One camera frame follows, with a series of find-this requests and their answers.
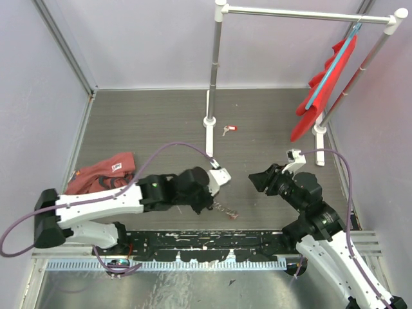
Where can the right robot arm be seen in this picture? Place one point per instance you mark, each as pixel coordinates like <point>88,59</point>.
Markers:
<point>321,236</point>

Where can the metal disc with keyrings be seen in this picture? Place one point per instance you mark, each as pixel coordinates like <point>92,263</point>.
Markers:
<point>227,210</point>

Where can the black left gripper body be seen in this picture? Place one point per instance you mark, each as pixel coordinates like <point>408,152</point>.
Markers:
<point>198,203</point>

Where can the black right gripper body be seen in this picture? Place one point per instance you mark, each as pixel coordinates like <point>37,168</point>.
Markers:
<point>280,183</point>

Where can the red cloth on hanger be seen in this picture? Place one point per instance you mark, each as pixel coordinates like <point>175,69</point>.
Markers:
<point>308,117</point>

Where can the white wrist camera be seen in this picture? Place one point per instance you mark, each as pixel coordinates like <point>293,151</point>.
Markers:
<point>296,160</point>
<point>218,177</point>

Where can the white clothes rack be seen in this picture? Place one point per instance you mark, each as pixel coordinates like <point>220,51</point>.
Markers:
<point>222,8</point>

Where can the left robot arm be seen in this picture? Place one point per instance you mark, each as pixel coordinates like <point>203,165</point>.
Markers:
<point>72,218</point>

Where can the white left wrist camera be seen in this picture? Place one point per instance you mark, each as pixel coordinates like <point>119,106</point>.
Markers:
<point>218,177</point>

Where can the blue clothes hanger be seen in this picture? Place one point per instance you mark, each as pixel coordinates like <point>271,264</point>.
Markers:
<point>332,66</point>

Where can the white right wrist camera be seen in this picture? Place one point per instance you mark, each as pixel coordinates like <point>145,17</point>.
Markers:
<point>296,160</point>

